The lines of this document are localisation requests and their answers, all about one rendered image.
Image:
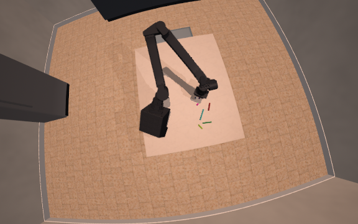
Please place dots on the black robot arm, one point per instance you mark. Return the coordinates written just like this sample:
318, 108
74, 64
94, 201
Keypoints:
170, 39

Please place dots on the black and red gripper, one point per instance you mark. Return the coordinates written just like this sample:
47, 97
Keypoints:
201, 95

